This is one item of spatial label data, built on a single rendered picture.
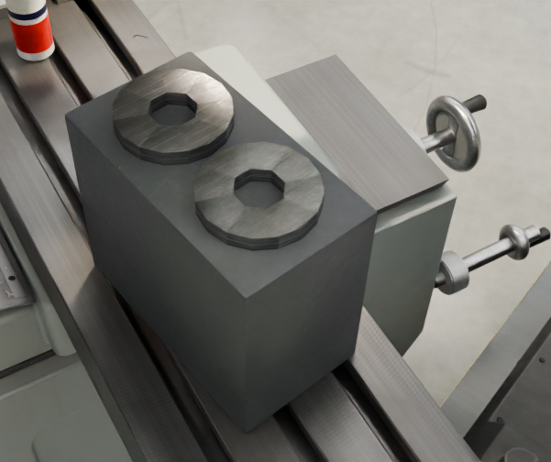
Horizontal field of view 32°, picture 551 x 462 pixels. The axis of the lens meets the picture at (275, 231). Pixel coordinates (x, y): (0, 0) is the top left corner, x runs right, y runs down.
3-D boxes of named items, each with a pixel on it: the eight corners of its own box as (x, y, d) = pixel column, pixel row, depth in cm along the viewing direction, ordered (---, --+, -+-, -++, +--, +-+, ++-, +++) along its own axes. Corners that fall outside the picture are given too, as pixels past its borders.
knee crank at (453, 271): (533, 224, 150) (542, 199, 145) (557, 250, 146) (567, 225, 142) (417, 278, 143) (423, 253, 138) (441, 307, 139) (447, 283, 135)
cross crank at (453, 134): (446, 127, 150) (459, 70, 141) (493, 177, 144) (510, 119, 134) (361, 163, 145) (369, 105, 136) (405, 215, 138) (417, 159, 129)
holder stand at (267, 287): (200, 201, 92) (190, 34, 76) (357, 354, 81) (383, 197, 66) (92, 264, 86) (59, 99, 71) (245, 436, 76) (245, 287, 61)
